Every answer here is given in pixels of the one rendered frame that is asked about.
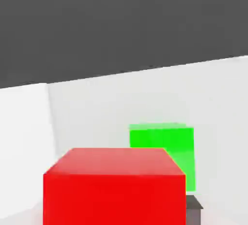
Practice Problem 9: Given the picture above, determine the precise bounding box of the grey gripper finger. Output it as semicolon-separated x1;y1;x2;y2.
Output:
185;194;229;225

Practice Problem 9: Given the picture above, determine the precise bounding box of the small green cube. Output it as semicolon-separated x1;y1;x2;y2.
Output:
128;123;196;192

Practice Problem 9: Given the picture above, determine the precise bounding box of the small red cube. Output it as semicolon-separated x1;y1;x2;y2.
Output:
43;147;187;225

